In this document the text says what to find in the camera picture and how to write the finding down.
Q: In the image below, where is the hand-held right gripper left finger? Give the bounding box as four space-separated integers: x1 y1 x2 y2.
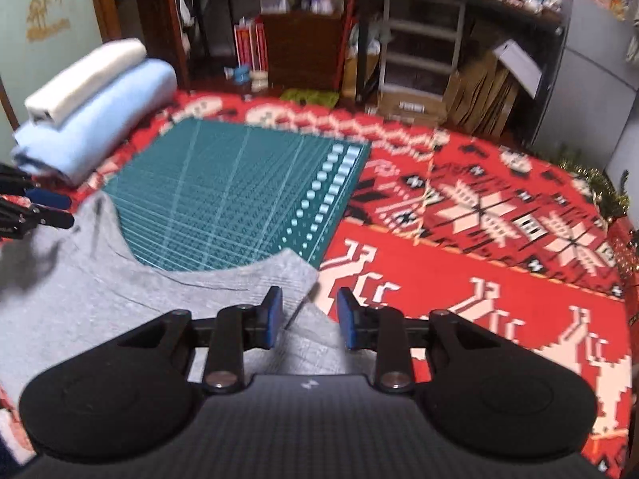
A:
112 287 284 394

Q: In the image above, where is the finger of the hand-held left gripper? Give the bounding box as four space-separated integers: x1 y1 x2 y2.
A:
27 188 71 210
25 206 75 233

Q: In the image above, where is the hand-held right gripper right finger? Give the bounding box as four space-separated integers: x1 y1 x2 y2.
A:
337 287 508 394

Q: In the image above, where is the grey t-shirt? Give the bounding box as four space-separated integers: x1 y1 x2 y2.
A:
0 194 435 410

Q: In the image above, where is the light blue folded blanket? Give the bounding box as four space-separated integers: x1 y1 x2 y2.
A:
11 58 179 188

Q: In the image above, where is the white folded cloth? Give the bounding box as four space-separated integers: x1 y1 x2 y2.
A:
24 38 149 125

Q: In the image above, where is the red patterned blanket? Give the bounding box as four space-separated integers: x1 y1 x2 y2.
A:
0 91 635 479

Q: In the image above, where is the green cutting mat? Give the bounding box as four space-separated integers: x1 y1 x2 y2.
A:
100 119 373 273

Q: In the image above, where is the wooden door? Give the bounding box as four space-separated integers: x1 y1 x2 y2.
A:
87 0 191 91

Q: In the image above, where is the flat cardboard box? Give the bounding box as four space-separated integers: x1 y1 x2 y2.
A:
377 91 448 129

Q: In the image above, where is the lime green perforated board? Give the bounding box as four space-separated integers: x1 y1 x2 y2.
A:
280 88 341 109

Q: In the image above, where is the red printed carton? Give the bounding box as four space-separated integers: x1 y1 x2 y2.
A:
234 19 253 73
252 17 271 73

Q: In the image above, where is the stack of flattened cardboard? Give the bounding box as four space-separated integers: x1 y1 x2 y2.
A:
444 35 525 139

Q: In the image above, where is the wooden drawer cabinet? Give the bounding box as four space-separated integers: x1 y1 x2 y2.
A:
260 10 348 92

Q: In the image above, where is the christmas garland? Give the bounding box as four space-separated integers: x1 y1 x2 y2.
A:
549 147 639 226

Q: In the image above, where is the white plastic drawer unit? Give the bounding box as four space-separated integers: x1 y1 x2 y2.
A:
378 0 468 107

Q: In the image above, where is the white flat box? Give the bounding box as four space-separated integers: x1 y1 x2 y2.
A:
492 39 544 99

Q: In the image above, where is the silver refrigerator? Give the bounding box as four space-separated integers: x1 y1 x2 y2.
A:
529 0 639 161

